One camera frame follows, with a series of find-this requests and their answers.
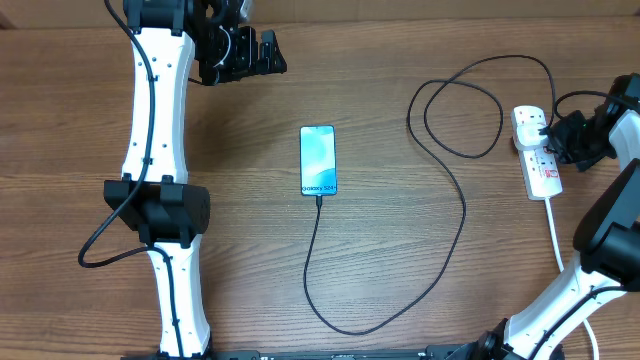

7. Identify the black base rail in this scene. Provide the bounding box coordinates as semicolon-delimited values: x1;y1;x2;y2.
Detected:
119;343;481;360

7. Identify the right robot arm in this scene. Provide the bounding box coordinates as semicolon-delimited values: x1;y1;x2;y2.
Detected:
449;73;639;359

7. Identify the white power strip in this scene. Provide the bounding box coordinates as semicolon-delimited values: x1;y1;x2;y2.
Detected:
510;105;563;201

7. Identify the Samsung Galaxy smartphone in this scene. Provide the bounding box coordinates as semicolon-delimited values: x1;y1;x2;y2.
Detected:
300;125;338;196

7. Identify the white USB charger plug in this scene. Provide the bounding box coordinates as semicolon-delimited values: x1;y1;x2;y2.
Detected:
514;124;549;151

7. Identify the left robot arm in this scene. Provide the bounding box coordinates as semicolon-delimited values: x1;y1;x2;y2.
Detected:
104;0;287;359

